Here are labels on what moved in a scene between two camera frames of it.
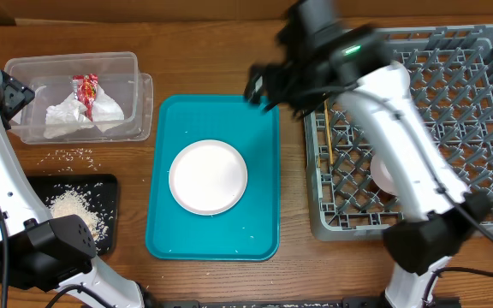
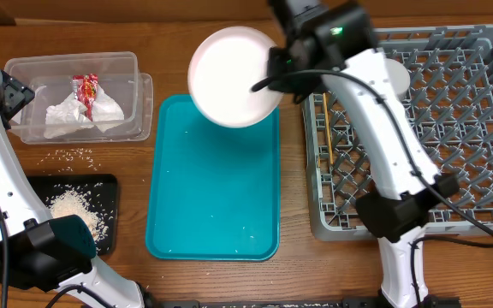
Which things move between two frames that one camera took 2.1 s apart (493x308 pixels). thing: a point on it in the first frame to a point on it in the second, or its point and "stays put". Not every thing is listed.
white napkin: [67, 116] stays put
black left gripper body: [14, 96] stays put
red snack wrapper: [85, 89] stays put
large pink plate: [208, 177] to [223, 67]
